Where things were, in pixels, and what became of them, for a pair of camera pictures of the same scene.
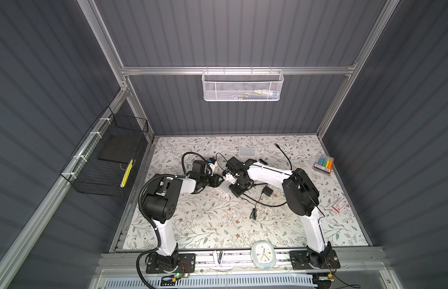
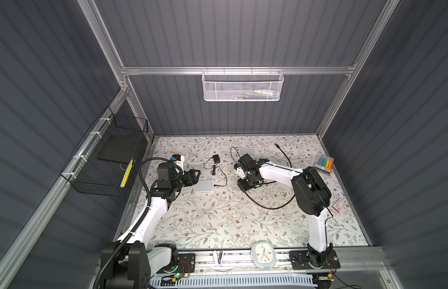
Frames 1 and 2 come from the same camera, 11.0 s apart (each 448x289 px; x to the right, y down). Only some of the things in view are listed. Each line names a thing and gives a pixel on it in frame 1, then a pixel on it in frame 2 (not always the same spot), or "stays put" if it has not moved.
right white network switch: (247, 152) stays put
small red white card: (339, 205) stays put
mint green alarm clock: (264, 254) stays put
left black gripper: (215, 179) to (189, 177)
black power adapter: (253, 214) to (216, 158)
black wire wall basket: (100, 164) stays put
